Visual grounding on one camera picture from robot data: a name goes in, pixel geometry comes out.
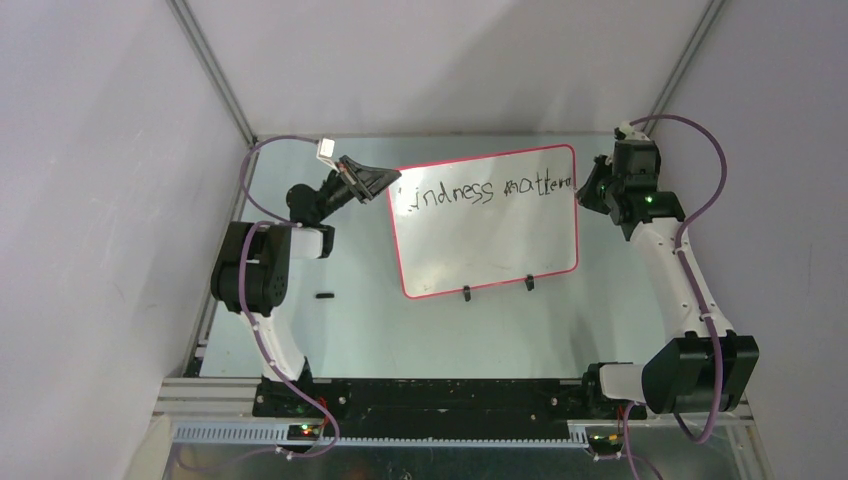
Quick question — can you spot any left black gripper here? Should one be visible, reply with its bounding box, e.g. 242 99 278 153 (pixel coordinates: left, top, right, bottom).
315 155 399 223

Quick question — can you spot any pink framed whiteboard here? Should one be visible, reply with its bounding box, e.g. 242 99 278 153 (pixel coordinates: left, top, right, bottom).
388 144 579 299

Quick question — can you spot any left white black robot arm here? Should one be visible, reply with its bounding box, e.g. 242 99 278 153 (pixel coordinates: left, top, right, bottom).
210 156 402 417

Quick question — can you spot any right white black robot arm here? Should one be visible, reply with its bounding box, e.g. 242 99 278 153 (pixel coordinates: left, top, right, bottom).
577 140 759 418

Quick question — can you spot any right circuit board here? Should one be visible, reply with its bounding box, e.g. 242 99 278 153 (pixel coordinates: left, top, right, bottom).
588 434 623 456

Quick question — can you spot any circuit board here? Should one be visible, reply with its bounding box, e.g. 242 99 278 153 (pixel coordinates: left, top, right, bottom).
286 423 323 442
588 434 623 456

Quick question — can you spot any left circuit board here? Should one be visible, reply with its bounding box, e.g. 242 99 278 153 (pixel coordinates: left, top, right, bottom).
286 423 323 442

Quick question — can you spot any white object at corner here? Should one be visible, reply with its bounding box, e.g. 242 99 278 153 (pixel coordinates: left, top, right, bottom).
124 415 174 480

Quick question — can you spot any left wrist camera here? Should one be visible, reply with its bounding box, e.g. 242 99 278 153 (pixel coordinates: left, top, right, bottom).
316 137 337 170

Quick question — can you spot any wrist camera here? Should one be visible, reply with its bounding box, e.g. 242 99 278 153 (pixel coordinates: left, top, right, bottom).
316 137 337 170
614 121 654 145

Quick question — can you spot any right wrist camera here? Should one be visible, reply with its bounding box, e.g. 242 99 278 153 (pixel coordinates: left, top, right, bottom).
614 121 654 145

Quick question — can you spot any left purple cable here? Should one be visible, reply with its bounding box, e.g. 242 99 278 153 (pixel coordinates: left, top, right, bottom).
237 135 342 480

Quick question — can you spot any wire whiteboard stand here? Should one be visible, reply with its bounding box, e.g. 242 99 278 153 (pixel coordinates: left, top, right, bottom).
461 274 535 302

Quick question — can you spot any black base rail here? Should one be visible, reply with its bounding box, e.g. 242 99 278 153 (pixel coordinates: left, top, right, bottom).
252 378 627 441

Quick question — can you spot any aluminium frame profile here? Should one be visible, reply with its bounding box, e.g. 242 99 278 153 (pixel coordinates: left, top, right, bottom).
152 377 260 422

